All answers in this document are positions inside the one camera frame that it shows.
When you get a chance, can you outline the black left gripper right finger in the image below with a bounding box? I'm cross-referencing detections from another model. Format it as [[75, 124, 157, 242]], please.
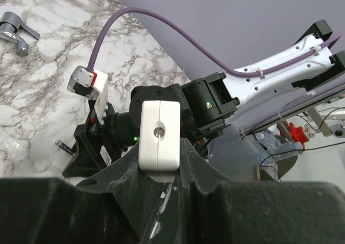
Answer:
[[177, 138, 344, 243]]

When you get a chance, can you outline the red knob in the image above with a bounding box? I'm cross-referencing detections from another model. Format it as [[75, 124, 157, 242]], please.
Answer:
[[288, 123, 309, 148]]

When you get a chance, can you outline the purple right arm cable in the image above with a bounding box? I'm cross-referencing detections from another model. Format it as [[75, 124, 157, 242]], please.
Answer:
[[86, 8, 344, 77]]

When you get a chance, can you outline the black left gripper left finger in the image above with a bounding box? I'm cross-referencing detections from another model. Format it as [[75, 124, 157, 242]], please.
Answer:
[[1, 146, 143, 243]]

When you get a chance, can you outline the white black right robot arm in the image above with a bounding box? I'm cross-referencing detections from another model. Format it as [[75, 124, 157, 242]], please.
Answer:
[[63, 20, 344, 178]]

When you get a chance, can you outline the black orange AAA battery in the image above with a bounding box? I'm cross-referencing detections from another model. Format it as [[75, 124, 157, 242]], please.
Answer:
[[55, 140, 74, 155]]

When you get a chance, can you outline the white remote control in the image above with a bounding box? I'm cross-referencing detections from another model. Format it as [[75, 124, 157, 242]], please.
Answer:
[[139, 100, 181, 182]]

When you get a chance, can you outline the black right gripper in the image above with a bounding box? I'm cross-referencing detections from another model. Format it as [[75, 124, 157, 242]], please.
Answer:
[[62, 102, 140, 177]]

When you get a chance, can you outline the clear plastic water bottle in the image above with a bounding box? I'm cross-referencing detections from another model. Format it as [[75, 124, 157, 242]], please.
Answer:
[[257, 142, 303, 165]]

